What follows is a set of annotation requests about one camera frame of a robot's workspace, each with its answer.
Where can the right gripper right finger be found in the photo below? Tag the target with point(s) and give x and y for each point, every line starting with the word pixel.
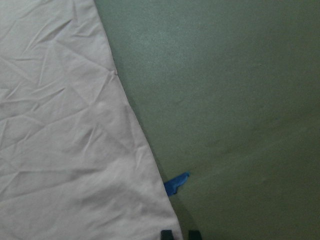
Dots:
pixel 194 235

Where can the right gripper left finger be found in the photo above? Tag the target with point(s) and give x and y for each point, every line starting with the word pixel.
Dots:
pixel 166 235

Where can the pink Snoopy t-shirt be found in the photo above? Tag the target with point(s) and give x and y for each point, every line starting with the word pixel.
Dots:
pixel 74 161

